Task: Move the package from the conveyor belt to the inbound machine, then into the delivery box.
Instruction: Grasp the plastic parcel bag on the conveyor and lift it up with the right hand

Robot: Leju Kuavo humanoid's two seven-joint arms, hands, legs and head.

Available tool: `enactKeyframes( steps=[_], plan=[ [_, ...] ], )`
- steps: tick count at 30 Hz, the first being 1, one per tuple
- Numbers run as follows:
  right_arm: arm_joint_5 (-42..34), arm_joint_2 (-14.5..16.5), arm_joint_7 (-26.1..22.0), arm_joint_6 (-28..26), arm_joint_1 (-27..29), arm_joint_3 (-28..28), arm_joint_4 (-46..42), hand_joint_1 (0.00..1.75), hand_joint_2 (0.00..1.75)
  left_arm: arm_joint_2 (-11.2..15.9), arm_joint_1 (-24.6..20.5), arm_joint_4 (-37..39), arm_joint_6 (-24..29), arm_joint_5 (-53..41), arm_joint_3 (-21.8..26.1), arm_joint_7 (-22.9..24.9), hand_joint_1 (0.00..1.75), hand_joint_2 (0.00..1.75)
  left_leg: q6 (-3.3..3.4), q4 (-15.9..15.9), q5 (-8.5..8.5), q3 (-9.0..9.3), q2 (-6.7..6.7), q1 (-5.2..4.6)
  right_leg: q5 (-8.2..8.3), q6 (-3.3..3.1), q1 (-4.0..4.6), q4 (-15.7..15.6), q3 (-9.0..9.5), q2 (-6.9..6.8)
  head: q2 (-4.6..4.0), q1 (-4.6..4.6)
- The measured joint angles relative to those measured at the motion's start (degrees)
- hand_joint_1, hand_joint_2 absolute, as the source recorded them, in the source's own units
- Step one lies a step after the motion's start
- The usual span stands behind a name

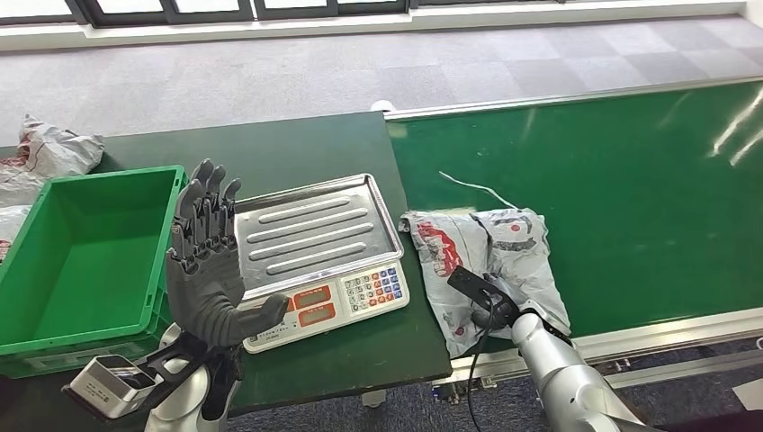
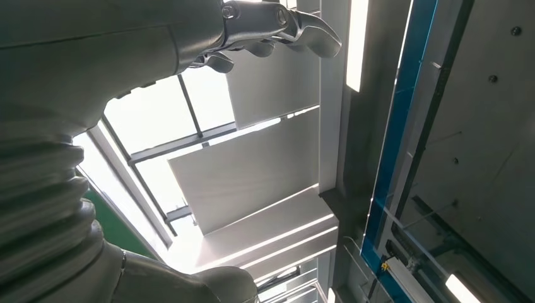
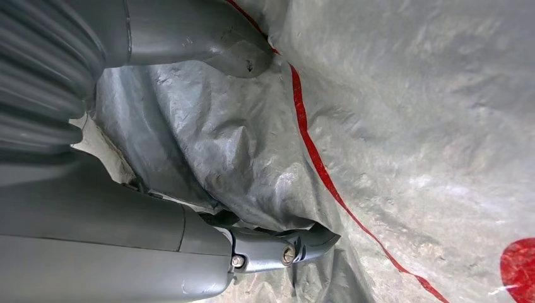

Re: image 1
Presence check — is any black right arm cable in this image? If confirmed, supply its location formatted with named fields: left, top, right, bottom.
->
left=465, top=298, right=499, bottom=432

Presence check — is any green plastic crate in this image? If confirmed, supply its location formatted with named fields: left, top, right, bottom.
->
left=0, top=165, right=190, bottom=381

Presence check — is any grey mailer bag red print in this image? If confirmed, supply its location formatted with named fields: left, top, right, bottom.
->
left=0, top=153, right=56, bottom=209

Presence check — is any crumpled grey mailer bag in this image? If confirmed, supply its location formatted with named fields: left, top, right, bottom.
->
left=17, top=113, right=106, bottom=179

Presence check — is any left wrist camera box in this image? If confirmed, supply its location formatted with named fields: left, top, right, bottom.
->
left=61, top=354, right=160, bottom=422

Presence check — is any grey plastic mailer package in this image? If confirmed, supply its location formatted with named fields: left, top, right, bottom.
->
left=397, top=207, right=573, bottom=359

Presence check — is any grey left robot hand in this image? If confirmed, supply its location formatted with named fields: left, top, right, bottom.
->
left=165, top=157, right=291, bottom=351

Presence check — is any dark green table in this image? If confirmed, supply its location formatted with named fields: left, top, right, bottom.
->
left=0, top=111, right=454, bottom=419

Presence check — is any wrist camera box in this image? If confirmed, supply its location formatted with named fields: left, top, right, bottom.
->
left=446, top=265, right=515, bottom=312
left=61, top=354, right=160, bottom=422

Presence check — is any white paper sheet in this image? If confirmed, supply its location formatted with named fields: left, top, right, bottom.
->
left=732, top=377, right=763, bottom=413

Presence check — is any green conveyor belt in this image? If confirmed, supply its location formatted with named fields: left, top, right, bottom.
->
left=383, top=75, right=763, bottom=390

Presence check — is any white scale with steel tray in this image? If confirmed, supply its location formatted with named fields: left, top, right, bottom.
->
left=232, top=173, right=412, bottom=356

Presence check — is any thin white strip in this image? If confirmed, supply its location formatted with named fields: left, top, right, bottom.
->
left=438, top=171, right=519, bottom=211

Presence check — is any pale grey mailer bag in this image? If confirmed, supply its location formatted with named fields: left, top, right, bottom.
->
left=0, top=204, right=32, bottom=264

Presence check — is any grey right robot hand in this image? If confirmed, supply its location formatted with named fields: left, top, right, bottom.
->
left=470, top=291, right=522, bottom=330

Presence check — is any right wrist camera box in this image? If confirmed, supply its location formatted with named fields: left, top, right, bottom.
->
left=446, top=265, right=515, bottom=312

